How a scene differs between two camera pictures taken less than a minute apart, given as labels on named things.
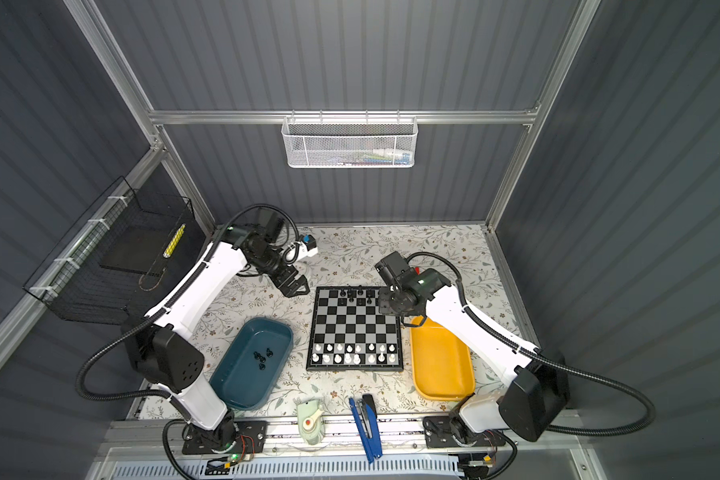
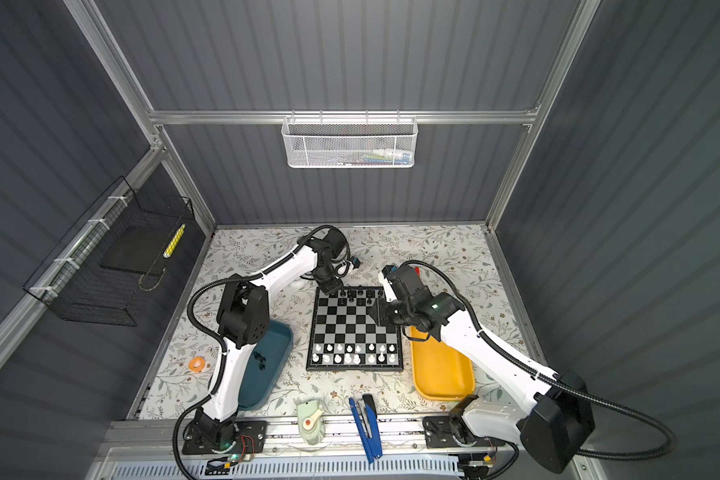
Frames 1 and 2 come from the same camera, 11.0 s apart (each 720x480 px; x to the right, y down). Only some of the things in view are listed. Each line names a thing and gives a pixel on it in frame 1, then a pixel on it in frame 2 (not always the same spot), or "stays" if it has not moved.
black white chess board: [350, 333] stays
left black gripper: [292, 288] -> [338, 283]
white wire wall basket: [349, 141] stays
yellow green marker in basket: [173, 242] stays
